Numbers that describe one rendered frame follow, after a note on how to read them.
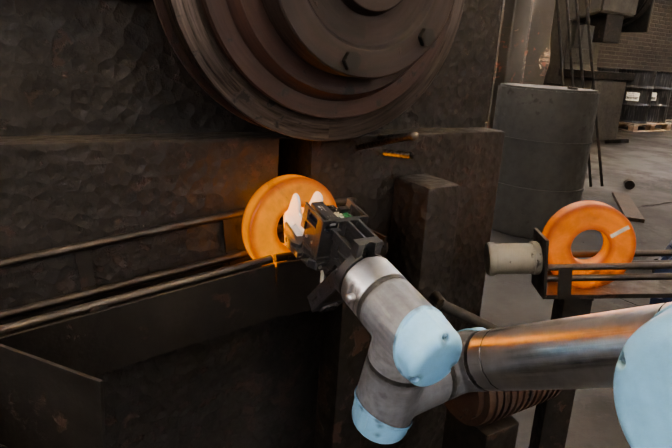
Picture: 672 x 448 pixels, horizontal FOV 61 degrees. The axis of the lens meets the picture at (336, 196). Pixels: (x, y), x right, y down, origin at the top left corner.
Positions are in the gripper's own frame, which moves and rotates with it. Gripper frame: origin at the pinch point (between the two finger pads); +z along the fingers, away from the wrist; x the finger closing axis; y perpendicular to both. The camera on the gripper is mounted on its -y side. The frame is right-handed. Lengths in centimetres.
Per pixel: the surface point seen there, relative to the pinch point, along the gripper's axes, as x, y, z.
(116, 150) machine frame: 24.2, 8.1, 7.6
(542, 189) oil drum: -234, -79, 117
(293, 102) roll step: 3.8, 18.5, -1.6
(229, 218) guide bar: 8.6, -2.1, 3.6
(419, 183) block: -23.2, 3.8, -1.0
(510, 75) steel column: -352, -58, 268
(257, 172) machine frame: 3.6, 4.0, 6.5
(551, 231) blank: -42.8, 0.3, -15.1
